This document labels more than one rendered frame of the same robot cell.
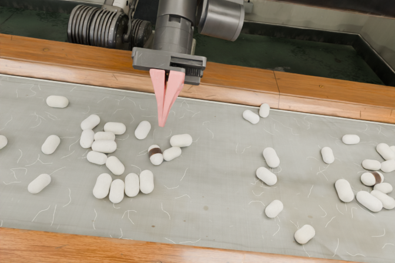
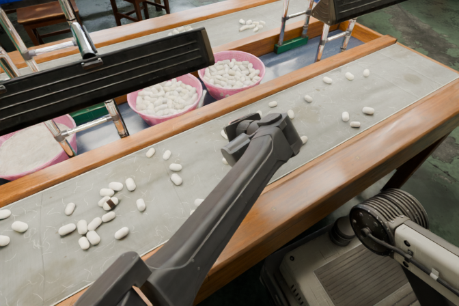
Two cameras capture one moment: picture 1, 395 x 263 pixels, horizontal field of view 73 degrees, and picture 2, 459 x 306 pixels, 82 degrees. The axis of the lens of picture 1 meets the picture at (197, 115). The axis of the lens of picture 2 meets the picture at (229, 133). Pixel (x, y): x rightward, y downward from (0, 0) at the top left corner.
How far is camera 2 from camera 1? 78 cm
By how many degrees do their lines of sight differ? 86
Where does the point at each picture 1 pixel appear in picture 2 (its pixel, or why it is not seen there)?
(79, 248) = (224, 105)
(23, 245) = (239, 99)
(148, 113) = not seen: hidden behind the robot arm
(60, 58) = (341, 158)
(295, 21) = not seen: outside the picture
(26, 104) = (313, 134)
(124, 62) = (311, 182)
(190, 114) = not seen: hidden behind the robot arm
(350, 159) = (123, 216)
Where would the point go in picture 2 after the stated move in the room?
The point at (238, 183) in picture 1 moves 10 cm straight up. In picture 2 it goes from (188, 160) to (183, 137)
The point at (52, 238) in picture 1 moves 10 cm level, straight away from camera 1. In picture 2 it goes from (234, 103) to (263, 106)
